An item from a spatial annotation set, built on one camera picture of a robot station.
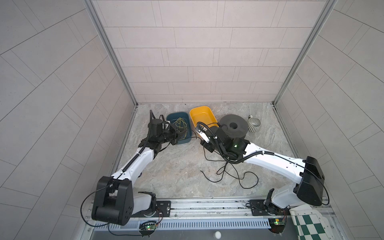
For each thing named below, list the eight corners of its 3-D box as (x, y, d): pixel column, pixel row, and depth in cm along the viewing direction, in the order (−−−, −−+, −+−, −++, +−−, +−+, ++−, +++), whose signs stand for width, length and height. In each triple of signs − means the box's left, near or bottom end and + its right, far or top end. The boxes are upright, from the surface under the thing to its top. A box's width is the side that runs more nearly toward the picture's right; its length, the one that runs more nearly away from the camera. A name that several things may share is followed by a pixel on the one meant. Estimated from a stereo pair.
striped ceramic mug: (245, 132, 102) (247, 127, 97) (247, 120, 109) (250, 114, 104) (257, 136, 100) (260, 131, 95) (259, 123, 107) (261, 118, 102)
